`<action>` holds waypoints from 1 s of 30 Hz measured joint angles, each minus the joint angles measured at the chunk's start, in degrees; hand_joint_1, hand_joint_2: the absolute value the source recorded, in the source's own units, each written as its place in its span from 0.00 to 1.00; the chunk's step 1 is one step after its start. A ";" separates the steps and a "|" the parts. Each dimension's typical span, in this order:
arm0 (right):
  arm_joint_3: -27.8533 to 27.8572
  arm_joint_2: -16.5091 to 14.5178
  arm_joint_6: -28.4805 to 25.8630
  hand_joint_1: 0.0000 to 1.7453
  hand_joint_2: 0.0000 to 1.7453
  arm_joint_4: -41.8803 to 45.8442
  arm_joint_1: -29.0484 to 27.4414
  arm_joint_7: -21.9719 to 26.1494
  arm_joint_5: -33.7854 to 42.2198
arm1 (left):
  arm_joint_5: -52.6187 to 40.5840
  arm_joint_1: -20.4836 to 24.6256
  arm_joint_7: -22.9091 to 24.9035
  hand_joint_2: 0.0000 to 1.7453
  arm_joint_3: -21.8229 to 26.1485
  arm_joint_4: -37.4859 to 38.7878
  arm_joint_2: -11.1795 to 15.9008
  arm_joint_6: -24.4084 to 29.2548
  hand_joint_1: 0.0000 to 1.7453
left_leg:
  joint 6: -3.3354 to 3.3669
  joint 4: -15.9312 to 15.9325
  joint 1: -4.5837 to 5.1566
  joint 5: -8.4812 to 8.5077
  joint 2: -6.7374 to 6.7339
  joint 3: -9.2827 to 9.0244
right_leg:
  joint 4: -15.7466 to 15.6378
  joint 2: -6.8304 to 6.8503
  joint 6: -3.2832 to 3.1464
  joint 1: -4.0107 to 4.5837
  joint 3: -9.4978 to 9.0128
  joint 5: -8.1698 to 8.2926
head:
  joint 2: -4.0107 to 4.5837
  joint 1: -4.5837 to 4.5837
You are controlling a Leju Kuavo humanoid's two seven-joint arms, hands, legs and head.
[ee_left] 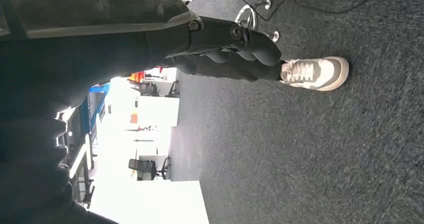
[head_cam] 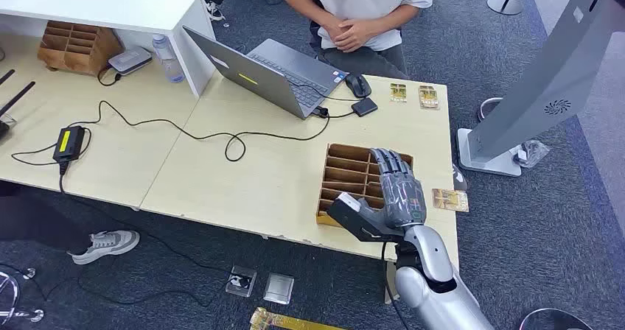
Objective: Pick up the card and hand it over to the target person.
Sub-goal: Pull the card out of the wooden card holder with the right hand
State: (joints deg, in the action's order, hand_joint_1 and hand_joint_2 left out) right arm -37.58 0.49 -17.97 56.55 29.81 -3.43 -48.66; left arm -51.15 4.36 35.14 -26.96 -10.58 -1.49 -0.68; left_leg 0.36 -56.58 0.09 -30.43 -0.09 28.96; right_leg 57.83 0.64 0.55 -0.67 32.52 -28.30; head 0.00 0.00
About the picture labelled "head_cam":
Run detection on person's right hand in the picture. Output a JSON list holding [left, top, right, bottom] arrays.
[[319, 17, 354, 44]]

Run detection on round metal ring base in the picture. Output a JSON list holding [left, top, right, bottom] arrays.
[[477, 96, 504, 123]]

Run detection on metal floor socket cover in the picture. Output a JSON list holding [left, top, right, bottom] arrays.
[[262, 272, 296, 306]]

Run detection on clear plastic water bottle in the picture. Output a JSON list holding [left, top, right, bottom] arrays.
[[151, 33, 186, 84]]

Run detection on golden strip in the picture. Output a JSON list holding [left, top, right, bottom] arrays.
[[249, 306, 345, 330]]

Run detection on person's dark trouser leg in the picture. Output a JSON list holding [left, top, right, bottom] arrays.
[[0, 180, 94, 256]]

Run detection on wooden slotted card organizer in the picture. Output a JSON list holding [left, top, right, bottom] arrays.
[[37, 20, 124, 78], [315, 143, 415, 229]]

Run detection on grey open laptop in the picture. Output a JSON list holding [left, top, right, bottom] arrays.
[[181, 25, 349, 121]]

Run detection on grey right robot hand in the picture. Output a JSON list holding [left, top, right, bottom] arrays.
[[358, 147, 427, 236]]

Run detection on clear plastic bag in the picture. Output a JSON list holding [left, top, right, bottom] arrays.
[[511, 139, 551, 169]]

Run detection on person's left hand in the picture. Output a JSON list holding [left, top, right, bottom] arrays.
[[333, 18, 388, 54]]

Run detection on chrome chair base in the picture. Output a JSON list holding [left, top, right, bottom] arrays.
[[0, 267, 46, 328]]

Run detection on person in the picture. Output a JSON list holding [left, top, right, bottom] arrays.
[[280, 0, 436, 81]]

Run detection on small black external drive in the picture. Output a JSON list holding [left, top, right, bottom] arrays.
[[351, 96, 380, 119]]

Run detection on white raised counter shelf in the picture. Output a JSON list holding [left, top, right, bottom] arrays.
[[0, 0, 217, 99]]

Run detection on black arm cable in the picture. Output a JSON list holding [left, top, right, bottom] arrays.
[[380, 242, 412, 330]]

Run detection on golden printed card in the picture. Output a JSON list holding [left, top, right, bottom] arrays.
[[418, 84, 441, 111], [431, 188, 470, 214], [388, 82, 408, 104]]

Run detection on black power adapter yellow label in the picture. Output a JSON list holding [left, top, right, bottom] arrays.
[[52, 124, 87, 164]]

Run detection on long black power cable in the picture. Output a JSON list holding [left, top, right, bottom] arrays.
[[10, 99, 357, 194]]

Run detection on black white sneaker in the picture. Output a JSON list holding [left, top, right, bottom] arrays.
[[193, 0, 226, 23]]

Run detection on black computer mouse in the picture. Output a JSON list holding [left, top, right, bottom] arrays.
[[344, 72, 372, 99]]

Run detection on round dark floor base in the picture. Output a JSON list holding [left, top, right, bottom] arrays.
[[517, 307, 595, 330]]

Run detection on black mouse cable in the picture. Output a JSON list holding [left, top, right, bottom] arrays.
[[290, 83, 363, 103]]

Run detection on grey kiosk stand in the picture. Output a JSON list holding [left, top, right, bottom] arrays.
[[455, 0, 625, 178]]

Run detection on flat grey white device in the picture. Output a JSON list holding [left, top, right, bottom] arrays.
[[107, 45, 154, 77]]

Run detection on black router antennas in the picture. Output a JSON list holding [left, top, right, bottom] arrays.
[[0, 69, 37, 141]]

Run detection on open floor socket box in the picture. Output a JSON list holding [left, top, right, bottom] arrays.
[[225, 265, 258, 298]]

